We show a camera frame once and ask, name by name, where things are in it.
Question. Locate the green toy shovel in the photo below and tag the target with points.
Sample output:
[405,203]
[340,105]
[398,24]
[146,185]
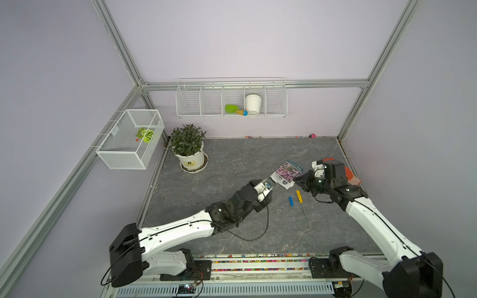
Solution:
[233,109]

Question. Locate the potted green plant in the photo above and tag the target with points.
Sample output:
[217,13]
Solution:
[187,144]

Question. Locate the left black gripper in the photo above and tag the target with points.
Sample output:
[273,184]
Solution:
[263,204]

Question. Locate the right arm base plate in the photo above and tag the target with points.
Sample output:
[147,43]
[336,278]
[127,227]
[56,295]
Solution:
[321,268]

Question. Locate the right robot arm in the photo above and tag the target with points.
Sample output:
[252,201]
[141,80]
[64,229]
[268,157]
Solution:
[410,272]

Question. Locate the green toy in basket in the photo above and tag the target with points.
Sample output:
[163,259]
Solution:
[145,135]

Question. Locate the yellow handled screwdriver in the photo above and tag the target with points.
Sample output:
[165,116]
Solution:
[300,198]

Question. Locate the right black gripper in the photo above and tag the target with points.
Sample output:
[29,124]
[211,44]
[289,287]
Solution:
[305,181]

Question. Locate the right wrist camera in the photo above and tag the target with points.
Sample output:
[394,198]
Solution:
[318,168]

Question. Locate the flower seed packet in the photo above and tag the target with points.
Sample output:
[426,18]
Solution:
[286,173]

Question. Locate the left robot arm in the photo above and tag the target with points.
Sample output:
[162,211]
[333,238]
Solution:
[136,251]

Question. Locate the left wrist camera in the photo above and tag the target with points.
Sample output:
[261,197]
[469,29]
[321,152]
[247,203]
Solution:
[263,188]

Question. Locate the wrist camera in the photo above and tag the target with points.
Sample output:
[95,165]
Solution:
[263,188]
[318,168]

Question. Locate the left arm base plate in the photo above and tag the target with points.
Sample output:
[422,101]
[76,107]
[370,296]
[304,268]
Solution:
[201,271]

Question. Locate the white wire basket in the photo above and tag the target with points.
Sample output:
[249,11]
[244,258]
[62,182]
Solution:
[120,151]

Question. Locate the white wire wall shelf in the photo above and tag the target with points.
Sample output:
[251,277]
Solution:
[202,98]

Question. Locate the white empty pot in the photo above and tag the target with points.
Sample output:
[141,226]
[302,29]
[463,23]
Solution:
[253,104]

